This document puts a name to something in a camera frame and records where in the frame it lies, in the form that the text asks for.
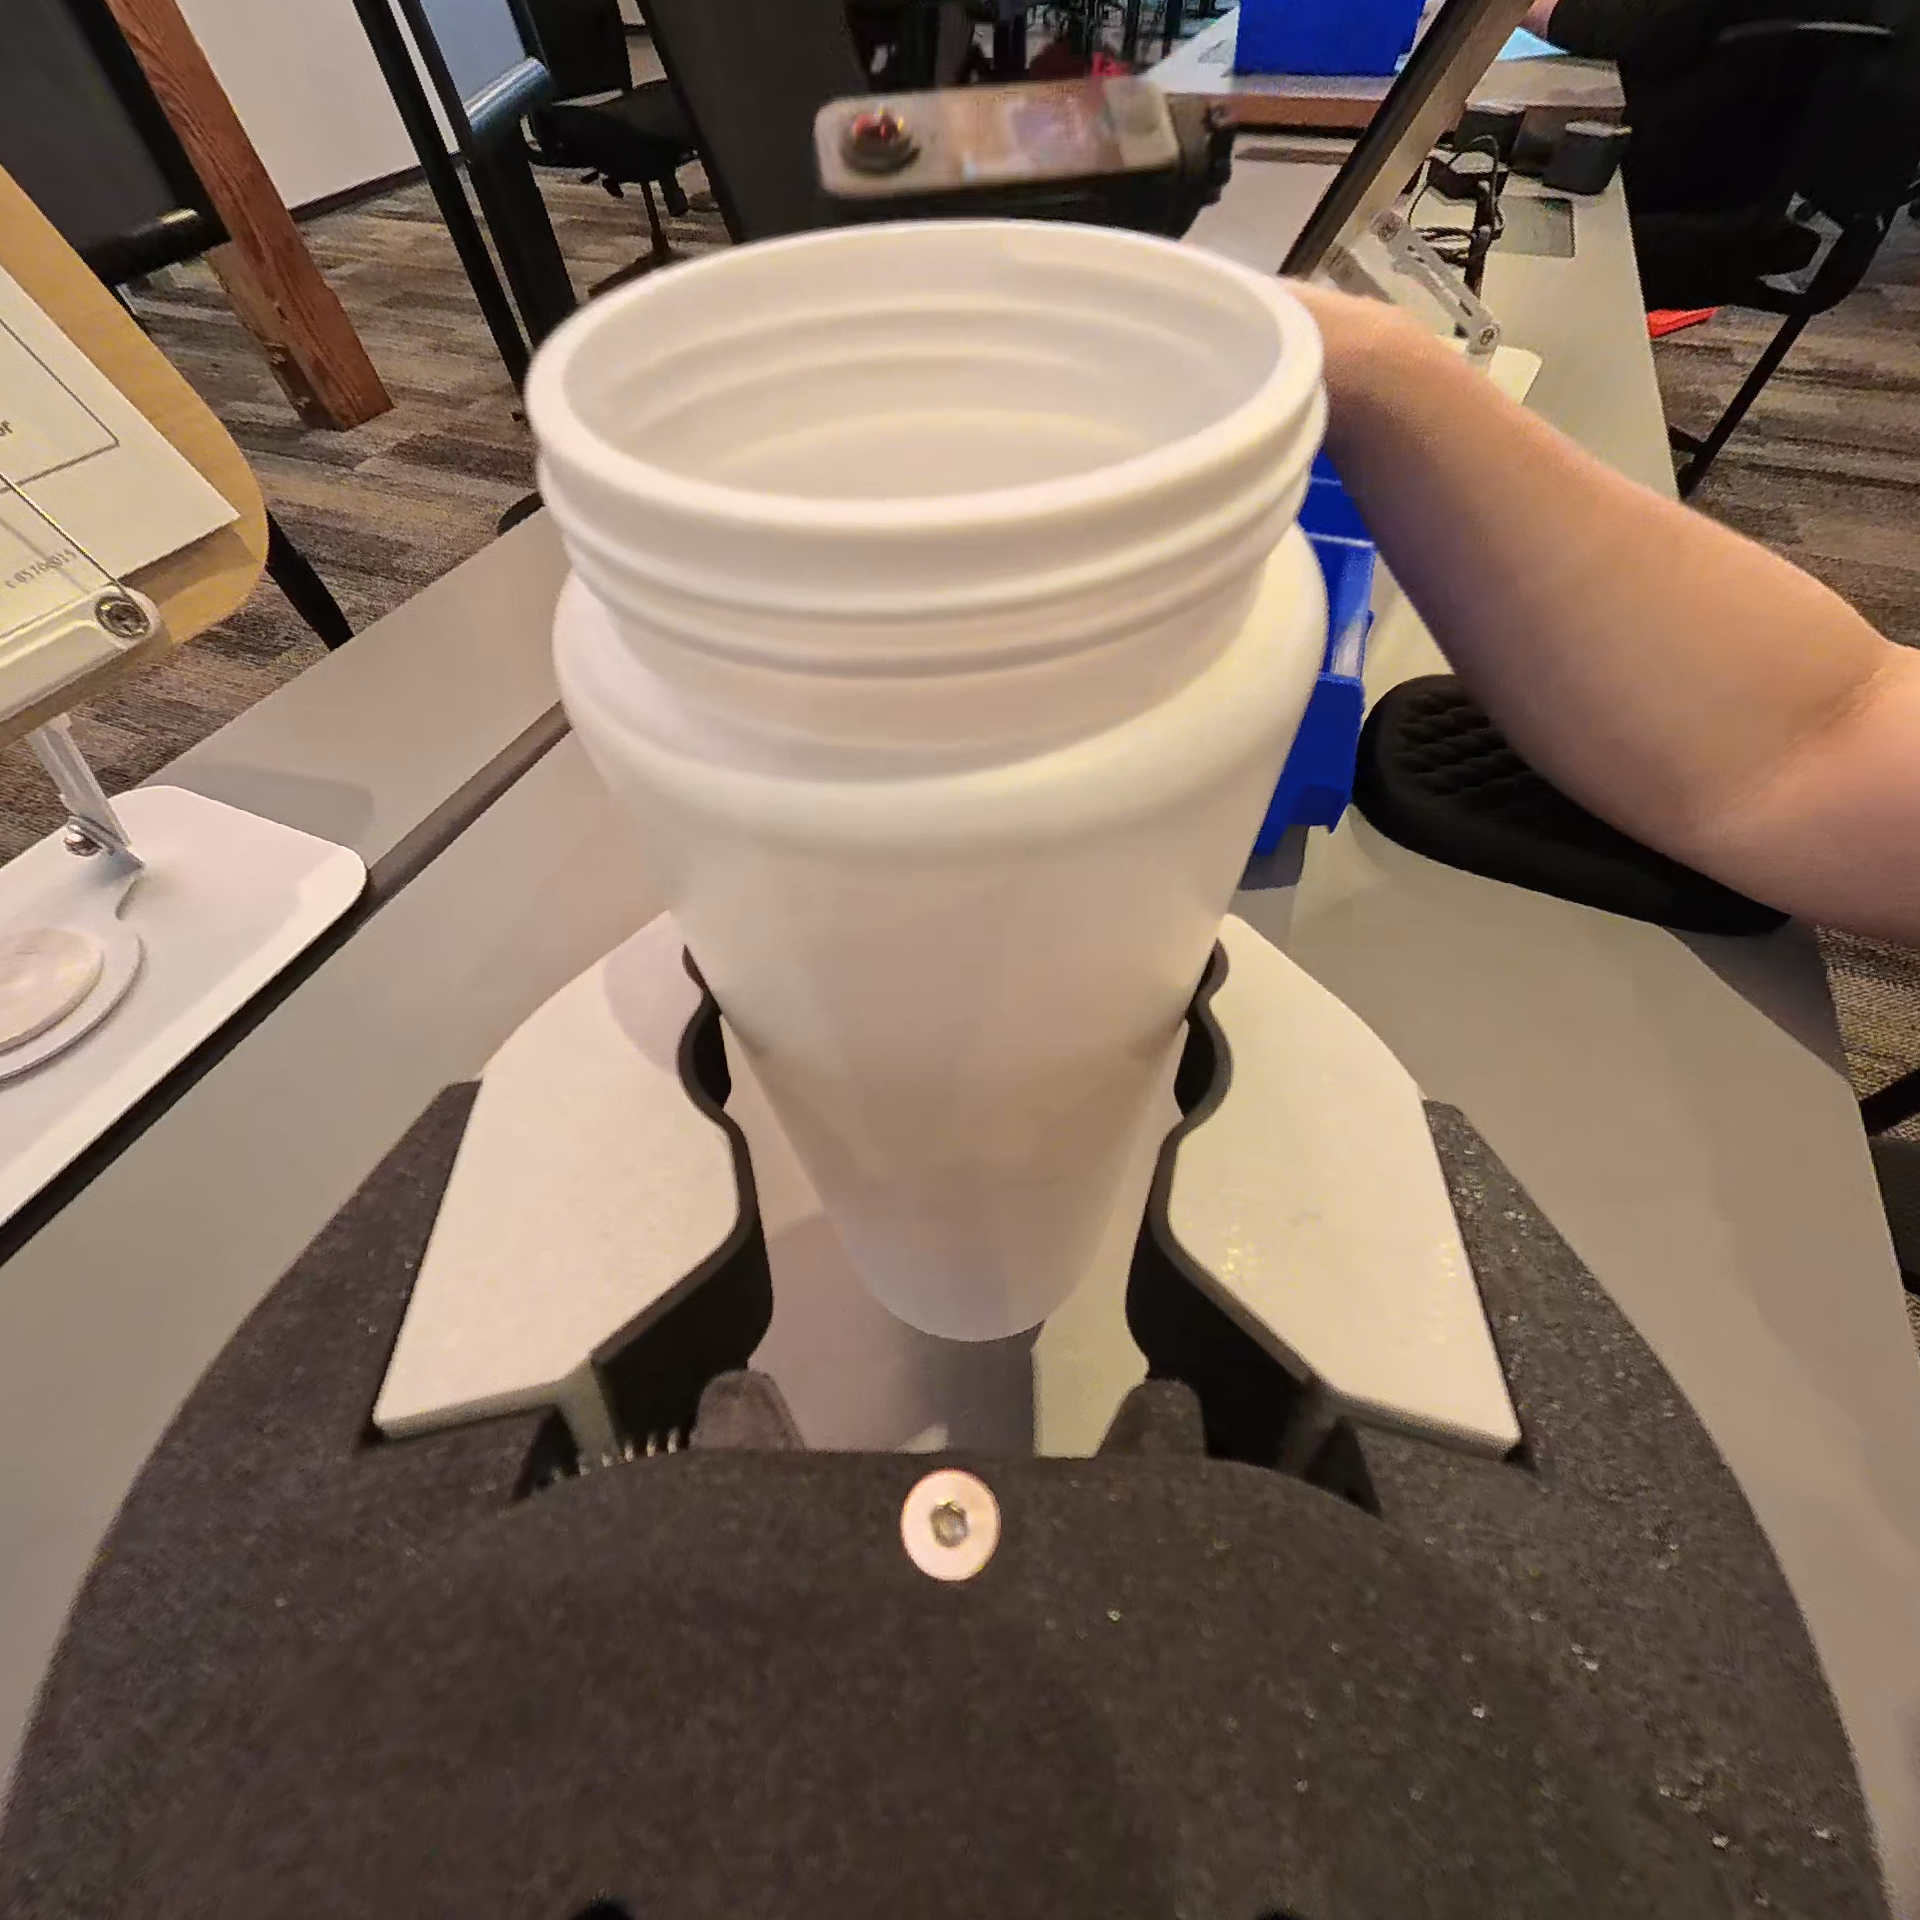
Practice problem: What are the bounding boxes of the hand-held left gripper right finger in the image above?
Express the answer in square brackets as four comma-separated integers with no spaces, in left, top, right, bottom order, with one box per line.
[1125,914,1532,1480]

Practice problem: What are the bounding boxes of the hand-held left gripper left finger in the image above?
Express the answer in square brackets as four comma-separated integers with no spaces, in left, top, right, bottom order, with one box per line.
[370,919,776,1466]

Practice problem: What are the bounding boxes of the blue plastic bin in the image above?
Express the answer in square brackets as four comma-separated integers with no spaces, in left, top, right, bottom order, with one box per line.
[1231,0,1423,79]
[1240,449,1382,889]

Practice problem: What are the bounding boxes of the white plastic bottle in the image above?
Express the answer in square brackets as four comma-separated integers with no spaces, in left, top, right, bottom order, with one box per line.
[525,220,1328,1343]

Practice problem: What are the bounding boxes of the person's right forearm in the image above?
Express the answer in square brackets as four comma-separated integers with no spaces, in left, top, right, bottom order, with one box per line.
[1286,281,1920,936]

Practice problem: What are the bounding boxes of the white stand base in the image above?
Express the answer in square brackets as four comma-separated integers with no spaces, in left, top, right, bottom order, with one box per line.
[0,717,370,1225]

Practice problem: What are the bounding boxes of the printed instruction sheet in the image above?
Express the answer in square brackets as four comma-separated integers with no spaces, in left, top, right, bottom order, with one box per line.
[0,268,245,640]

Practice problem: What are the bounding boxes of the black chair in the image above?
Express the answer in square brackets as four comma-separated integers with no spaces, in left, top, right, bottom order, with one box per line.
[1628,23,1920,506]

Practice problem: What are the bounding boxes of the dark office chair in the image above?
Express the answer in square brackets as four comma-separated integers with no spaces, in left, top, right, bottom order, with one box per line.
[456,0,710,223]

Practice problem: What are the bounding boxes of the document stand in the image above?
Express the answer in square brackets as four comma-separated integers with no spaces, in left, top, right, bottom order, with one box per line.
[1282,0,1548,410]

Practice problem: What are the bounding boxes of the metal page holder wire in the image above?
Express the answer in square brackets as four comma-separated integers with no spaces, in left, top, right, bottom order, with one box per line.
[0,472,152,640]

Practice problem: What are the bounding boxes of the black metal table frame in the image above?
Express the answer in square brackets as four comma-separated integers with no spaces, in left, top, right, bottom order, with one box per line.
[352,0,582,394]

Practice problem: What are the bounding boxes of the wooden post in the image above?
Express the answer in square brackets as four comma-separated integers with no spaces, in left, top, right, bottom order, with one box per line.
[108,0,395,432]

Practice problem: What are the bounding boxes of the black smartphone on mount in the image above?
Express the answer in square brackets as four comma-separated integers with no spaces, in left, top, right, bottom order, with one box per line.
[813,75,1239,202]

